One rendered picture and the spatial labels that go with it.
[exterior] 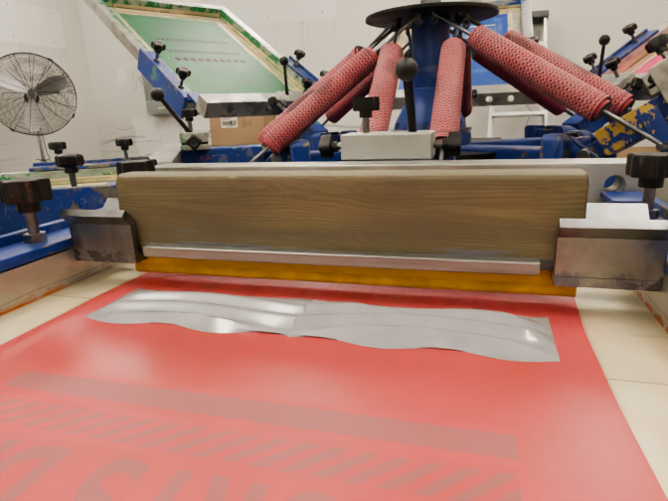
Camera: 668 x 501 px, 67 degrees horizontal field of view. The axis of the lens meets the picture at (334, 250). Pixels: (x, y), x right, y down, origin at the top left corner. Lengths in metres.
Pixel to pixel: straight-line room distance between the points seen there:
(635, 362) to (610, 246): 0.09
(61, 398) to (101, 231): 0.22
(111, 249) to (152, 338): 0.15
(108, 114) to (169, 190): 5.42
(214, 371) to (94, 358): 0.09
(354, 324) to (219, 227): 0.17
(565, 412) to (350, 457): 0.12
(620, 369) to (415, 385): 0.12
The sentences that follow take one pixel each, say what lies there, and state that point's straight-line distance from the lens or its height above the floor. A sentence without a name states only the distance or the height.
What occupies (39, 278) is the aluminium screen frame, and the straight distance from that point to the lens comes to 0.53.
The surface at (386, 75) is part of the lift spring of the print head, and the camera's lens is 1.02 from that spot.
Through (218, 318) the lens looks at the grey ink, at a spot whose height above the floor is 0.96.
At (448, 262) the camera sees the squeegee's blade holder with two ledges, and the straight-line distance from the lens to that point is 0.40.
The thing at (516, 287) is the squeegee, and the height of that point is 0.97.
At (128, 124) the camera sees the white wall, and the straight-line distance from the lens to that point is 5.76.
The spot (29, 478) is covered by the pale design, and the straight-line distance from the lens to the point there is 0.29.
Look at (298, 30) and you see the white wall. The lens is 4.87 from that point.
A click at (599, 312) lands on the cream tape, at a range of 0.43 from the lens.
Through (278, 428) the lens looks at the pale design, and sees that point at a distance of 0.27.
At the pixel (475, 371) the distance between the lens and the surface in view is 0.32.
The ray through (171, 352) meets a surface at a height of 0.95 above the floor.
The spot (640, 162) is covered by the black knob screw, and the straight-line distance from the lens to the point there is 0.53.
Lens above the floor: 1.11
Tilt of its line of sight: 16 degrees down
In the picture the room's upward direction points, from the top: 2 degrees counter-clockwise
